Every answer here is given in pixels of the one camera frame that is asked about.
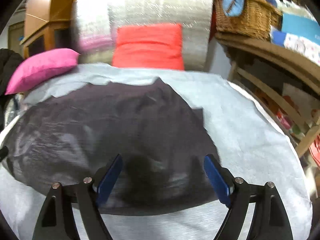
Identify white patterned box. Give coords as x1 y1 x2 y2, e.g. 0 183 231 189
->
270 29 320 66

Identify red-orange pillow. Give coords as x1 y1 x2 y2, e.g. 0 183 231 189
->
112 23 184 71

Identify dark quilted bomber jacket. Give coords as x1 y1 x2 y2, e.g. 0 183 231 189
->
3 79 218 216

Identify black puffer coat pile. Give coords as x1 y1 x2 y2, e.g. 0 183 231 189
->
0 48 23 131

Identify magenta pillow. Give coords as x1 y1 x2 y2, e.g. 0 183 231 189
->
5 48 79 95

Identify wooden side table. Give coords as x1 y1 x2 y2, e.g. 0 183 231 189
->
215 33 319 157

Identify clear plastic bag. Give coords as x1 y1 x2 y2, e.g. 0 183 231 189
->
4 93 24 127

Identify silver foil insulation mat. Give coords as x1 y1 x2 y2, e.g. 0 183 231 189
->
72 0 214 71

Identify wooden cabinet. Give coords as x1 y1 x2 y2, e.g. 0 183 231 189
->
21 0 73 59

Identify wicker basket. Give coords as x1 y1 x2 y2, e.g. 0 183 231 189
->
214 0 282 40

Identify light blue cardboard box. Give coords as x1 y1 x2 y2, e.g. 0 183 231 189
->
281 13 320 45

